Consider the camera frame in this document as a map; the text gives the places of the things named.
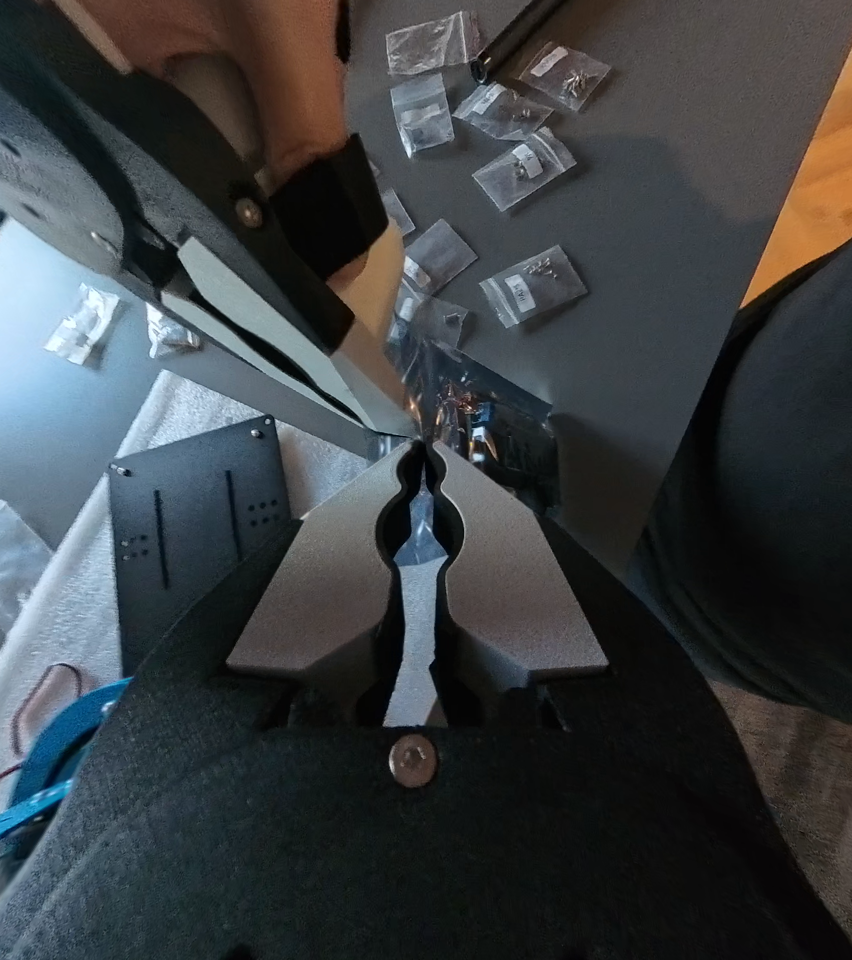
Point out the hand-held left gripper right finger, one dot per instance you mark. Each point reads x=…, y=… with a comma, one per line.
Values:
x=523, y=585

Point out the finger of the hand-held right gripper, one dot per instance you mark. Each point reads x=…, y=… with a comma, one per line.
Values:
x=351, y=383
x=269, y=300

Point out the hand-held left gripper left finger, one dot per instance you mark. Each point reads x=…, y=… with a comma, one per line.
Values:
x=321, y=585

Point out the dark parts bag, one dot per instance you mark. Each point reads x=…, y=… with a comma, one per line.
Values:
x=463, y=413

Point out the blue toy robot arm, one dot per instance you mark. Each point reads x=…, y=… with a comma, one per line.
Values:
x=51, y=750

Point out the dark grey desk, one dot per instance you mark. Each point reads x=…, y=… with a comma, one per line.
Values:
x=651, y=225

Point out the person's right hand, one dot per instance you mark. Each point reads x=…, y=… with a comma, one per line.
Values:
x=291, y=75

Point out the scattered small clear zip bags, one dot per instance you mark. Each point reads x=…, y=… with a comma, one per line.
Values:
x=531, y=285

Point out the black screwdriver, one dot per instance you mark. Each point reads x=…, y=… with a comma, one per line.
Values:
x=516, y=38

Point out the black metal base plate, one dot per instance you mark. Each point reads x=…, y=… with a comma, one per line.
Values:
x=194, y=525

